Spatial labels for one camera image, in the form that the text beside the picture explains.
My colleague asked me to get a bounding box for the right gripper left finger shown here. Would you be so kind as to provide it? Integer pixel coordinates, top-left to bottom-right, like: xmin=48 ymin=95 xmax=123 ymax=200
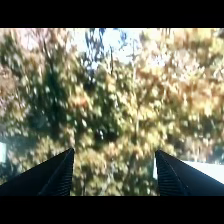
xmin=0 ymin=147 xmax=75 ymax=197

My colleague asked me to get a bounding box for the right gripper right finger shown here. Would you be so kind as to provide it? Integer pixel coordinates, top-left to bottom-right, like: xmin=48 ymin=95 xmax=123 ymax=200
xmin=154 ymin=149 xmax=224 ymax=197

